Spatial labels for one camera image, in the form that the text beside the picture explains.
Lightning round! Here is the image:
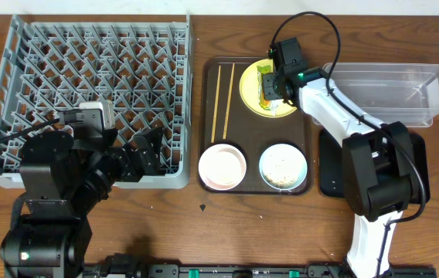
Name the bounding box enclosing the light blue bowl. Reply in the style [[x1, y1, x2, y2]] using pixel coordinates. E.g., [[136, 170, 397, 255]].
[[258, 144, 308, 191]]

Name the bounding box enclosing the dark brown serving tray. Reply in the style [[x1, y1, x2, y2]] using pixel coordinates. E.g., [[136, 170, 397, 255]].
[[199, 56, 314, 195]]

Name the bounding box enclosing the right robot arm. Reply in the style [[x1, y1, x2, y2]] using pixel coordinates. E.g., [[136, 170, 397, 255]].
[[261, 38, 427, 277]]

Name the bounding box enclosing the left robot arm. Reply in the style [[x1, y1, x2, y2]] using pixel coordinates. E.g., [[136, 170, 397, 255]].
[[0, 127, 163, 277]]

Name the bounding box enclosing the black waste tray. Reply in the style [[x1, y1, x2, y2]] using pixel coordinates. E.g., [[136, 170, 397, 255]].
[[318, 129, 430, 202]]

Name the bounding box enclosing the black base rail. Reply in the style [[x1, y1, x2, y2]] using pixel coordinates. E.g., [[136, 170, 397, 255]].
[[82, 253, 437, 278]]

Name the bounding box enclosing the yellow plate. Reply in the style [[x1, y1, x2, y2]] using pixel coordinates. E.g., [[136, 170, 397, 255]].
[[239, 59, 297, 118]]

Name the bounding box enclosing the green orange snack wrapper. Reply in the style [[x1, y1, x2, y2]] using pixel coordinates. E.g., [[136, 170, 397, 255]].
[[257, 66, 271, 111]]

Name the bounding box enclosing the clear plastic waste bin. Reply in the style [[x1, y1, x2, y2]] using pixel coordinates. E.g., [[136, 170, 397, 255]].
[[332, 63, 439, 127]]

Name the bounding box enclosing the pink bowl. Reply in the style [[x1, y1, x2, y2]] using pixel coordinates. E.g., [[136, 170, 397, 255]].
[[198, 144, 247, 191]]

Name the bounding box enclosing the grey dishwasher rack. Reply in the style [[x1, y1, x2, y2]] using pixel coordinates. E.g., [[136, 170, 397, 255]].
[[0, 16, 194, 189]]

